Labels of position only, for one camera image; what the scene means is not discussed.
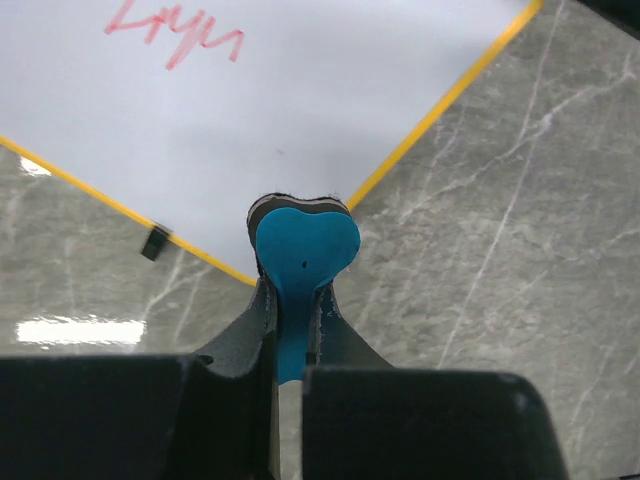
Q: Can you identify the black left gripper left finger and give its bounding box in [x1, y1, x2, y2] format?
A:
[1, 284, 278, 479]

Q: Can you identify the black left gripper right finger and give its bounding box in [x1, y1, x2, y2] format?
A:
[302, 287, 569, 479]

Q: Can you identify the blue whiteboard eraser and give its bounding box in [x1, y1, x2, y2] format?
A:
[247, 193, 361, 385]

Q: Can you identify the yellow framed whiteboard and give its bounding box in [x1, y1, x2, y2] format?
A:
[1, 1, 541, 284]

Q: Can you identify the black whiteboard foot left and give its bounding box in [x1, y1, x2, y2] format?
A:
[140, 225, 171, 261]

